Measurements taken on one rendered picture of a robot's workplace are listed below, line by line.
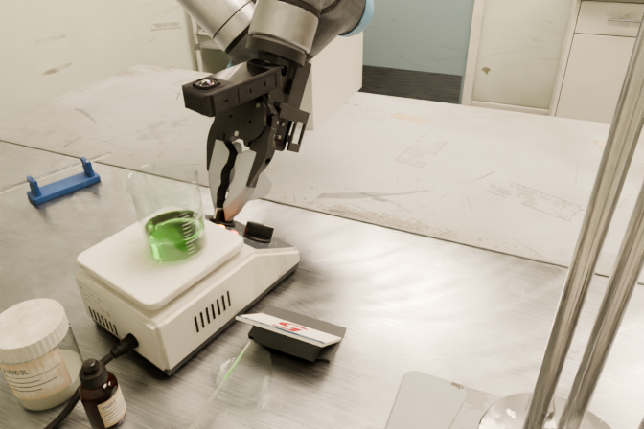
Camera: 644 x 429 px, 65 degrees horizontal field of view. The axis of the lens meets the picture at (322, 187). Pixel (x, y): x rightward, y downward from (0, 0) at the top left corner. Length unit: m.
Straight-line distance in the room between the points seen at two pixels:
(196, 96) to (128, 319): 0.22
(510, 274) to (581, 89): 2.25
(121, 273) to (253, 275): 0.13
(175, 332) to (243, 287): 0.09
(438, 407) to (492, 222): 0.31
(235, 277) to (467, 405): 0.24
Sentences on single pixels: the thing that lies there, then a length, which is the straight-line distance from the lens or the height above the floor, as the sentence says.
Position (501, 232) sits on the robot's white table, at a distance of 0.70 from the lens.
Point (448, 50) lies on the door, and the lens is 3.42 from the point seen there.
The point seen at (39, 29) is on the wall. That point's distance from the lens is 2.29.
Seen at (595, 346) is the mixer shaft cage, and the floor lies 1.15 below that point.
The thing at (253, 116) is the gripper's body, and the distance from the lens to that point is 0.57.
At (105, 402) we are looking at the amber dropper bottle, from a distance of 0.47.
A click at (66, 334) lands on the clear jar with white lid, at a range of 0.50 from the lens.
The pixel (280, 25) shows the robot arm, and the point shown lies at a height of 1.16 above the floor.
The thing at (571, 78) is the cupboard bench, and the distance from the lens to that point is 2.81.
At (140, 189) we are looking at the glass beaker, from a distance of 0.50.
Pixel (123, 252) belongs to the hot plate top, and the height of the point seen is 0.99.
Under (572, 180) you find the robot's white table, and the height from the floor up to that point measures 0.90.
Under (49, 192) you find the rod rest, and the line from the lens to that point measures 0.85.
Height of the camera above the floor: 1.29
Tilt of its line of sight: 30 degrees down
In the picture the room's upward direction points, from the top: 1 degrees counter-clockwise
